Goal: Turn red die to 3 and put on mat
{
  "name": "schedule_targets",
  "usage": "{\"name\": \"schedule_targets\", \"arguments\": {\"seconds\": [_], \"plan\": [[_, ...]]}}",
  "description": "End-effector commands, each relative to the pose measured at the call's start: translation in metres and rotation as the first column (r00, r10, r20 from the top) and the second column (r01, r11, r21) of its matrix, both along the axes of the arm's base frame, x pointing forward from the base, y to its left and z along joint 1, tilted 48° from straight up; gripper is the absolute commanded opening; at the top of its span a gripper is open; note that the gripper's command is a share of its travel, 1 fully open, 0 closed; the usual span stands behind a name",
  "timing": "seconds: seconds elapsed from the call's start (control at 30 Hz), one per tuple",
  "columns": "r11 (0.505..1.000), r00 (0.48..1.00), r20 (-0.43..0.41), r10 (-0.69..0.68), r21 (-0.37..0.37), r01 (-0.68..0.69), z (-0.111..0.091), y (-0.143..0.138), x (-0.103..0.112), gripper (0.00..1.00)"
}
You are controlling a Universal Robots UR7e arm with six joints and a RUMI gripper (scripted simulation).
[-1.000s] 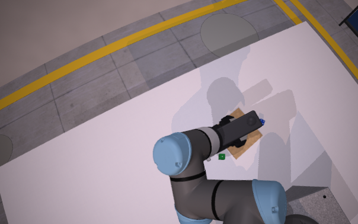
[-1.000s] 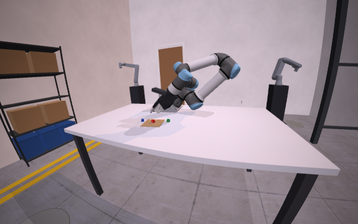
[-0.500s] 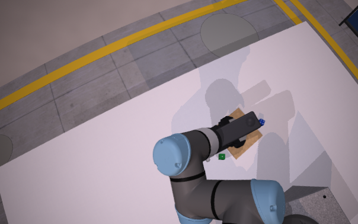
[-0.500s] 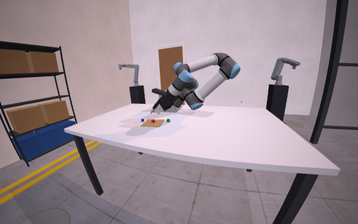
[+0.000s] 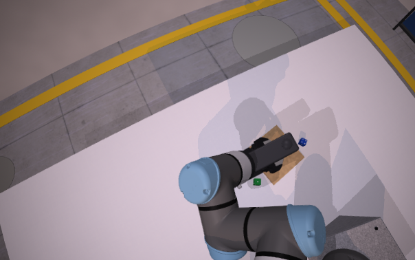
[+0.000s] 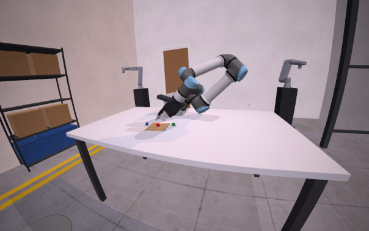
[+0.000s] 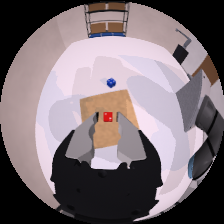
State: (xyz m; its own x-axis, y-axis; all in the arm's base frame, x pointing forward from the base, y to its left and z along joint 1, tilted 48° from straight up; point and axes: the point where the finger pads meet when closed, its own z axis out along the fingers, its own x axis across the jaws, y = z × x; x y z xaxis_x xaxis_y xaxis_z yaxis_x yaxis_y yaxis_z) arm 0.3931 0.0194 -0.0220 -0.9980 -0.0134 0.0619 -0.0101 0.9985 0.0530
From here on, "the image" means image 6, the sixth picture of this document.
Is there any tan square mat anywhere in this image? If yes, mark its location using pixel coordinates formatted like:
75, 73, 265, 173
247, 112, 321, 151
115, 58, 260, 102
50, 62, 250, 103
145, 123, 170, 131

